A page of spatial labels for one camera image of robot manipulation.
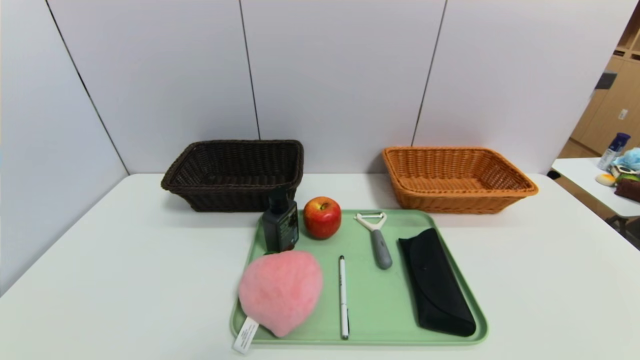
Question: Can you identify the light blue plush toy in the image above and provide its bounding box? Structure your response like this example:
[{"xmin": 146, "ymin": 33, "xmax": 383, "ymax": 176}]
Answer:
[{"xmin": 612, "ymin": 147, "xmax": 640, "ymax": 171}]

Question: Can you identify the dark red pouch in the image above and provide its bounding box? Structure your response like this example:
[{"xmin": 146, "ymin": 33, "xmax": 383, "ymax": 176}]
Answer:
[{"xmin": 614, "ymin": 178, "xmax": 640, "ymax": 203}]

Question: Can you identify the dark metal table frame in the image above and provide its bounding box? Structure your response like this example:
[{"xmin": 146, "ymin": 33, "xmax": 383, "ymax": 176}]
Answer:
[{"xmin": 602, "ymin": 215, "xmax": 640, "ymax": 250}]

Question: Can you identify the pink plush peach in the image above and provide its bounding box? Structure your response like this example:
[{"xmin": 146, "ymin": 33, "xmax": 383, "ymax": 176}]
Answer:
[{"xmin": 233, "ymin": 250, "xmax": 324, "ymax": 356}]

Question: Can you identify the dark pump bottle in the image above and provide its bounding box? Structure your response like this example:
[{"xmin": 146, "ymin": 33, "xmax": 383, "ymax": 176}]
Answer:
[{"xmin": 262, "ymin": 189, "xmax": 300, "ymax": 254}]

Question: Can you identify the clear bottle blue cap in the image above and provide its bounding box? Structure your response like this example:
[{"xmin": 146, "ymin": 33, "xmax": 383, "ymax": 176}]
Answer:
[{"xmin": 598, "ymin": 132, "xmax": 631, "ymax": 171}]

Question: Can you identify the orange wicker basket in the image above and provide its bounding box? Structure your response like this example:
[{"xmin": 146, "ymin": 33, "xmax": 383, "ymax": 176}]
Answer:
[{"xmin": 382, "ymin": 146, "xmax": 540, "ymax": 215}]

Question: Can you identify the red apple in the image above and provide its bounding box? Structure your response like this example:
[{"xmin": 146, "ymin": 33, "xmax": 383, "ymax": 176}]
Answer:
[{"xmin": 303, "ymin": 196, "xmax": 343, "ymax": 240}]

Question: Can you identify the black glasses case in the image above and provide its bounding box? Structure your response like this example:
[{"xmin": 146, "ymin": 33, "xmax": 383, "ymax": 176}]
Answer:
[{"xmin": 398, "ymin": 228, "xmax": 477, "ymax": 338}]

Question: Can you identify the white peeler grey handle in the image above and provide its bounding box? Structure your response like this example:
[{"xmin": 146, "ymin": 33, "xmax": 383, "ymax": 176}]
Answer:
[{"xmin": 355, "ymin": 212, "xmax": 394, "ymax": 271}]

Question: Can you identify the white pen black cap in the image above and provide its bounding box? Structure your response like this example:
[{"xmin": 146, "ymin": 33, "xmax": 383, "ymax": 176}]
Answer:
[{"xmin": 339, "ymin": 255, "xmax": 350, "ymax": 341}]

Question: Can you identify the white side table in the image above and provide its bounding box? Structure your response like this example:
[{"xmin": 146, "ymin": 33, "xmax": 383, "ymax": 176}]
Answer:
[{"xmin": 551, "ymin": 157, "xmax": 640, "ymax": 219}]

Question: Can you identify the wooden cabinet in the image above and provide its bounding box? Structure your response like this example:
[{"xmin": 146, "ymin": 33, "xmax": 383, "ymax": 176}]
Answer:
[{"xmin": 557, "ymin": 5, "xmax": 640, "ymax": 159}]

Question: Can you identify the dark brown wicker basket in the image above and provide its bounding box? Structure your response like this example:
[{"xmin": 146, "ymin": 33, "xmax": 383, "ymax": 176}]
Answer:
[{"xmin": 160, "ymin": 139, "xmax": 305, "ymax": 213}]

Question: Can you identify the light green plastic tray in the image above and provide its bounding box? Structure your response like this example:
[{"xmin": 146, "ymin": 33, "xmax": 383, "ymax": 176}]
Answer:
[{"xmin": 229, "ymin": 209, "xmax": 489, "ymax": 347}]

